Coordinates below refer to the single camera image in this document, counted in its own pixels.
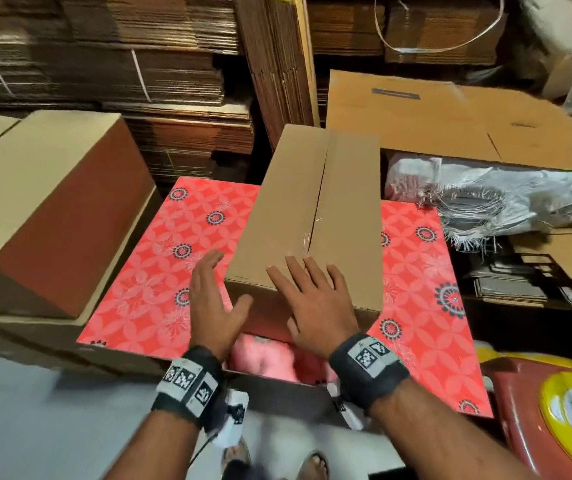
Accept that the red patterned table cloth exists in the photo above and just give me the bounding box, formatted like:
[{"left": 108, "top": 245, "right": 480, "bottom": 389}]
[{"left": 75, "top": 175, "right": 496, "bottom": 419}]

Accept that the person's left forearm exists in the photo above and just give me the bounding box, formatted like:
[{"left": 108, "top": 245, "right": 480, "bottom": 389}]
[{"left": 104, "top": 407, "right": 203, "bottom": 480}]

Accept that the wall of cardboard stacks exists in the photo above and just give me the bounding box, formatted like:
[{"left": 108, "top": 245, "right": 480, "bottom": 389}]
[{"left": 0, "top": 0, "right": 509, "bottom": 188}]

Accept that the person's left hand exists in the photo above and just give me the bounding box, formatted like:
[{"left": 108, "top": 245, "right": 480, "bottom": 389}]
[{"left": 188, "top": 249, "right": 255, "bottom": 363}]

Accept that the person's right forearm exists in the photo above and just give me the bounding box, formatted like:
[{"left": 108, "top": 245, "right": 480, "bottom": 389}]
[{"left": 370, "top": 379, "right": 513, "bottom": 480}]

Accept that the yellow-tied cardboard bundle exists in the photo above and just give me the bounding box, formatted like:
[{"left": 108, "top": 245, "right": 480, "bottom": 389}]
[{"left": 232, "top": 0, "right": 323, "bottom": 148}]

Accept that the low pile of cardboard sheets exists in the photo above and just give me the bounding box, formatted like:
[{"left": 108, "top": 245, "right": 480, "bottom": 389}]
[{"left": 464, "top": 223, "right": 572, "bottom": 312}]

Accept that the white woven sack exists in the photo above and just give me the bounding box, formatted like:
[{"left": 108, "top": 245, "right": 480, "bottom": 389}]
[{"left": 383, "top": 151, "right": 572, "bottom": 253}]

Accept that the red plastic stool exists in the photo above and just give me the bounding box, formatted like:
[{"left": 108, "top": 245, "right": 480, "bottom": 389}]
[{"left": 480, "top": 355, "right": 572, "bottom": 480}]

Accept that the white plastic sack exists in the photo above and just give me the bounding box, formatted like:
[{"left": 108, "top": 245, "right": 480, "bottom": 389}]
[{"left": 511, "top": 0, "right": 572, "bottom": 112}]

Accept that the white plastic strap loop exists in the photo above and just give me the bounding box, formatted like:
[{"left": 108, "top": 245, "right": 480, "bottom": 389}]
[{"left": 370, "top": 0, "right": 508, "bottom": 58}]

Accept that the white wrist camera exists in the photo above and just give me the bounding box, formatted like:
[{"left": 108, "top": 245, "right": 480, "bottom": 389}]
[
  {"left": 325, "top": 381, "right": 368, "bottom": 432},
  {"left": 206, "top": 387, "right": 251, "bottom": 450}
]

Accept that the person's right hand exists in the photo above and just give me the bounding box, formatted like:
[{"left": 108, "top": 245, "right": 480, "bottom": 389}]
[{"left": 266, "top": 255, "right": 362, "bottom": 361}]

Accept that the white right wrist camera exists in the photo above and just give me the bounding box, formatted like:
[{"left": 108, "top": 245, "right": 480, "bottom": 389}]
[{"left": 325, "top": 381, "right": 368, "bottom": 432}]

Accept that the small brown cardboard box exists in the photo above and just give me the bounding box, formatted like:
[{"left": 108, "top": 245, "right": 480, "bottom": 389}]
[{"left": 223, "top": 123, "right": 386, "bottom": 347}]

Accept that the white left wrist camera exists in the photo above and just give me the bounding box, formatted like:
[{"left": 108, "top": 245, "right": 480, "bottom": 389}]
[{"left": 206, "top": 387, "right": 251, "bottom": 450}]

